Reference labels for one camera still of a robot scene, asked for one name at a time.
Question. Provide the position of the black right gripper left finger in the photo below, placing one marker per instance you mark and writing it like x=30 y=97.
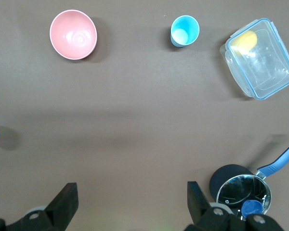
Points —
x=62 y=207

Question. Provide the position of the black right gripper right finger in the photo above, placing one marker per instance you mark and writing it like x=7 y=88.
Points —
x=200 y=209

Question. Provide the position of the small blue round object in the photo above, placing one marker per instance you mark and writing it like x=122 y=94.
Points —
x=251 y=207

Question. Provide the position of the brown table cover sheet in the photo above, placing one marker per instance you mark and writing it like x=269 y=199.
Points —
x=135 y=108

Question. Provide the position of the clear plastic lidded container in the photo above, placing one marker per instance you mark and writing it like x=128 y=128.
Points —
x=262 y=69

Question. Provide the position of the pink bowl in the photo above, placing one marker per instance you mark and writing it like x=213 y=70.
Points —
x=73 y=36

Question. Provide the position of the yellow round food piece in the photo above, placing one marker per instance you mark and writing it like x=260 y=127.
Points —
x=245 y=41

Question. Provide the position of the blue plastic cup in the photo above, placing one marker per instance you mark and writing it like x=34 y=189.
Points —
x=185 y=31

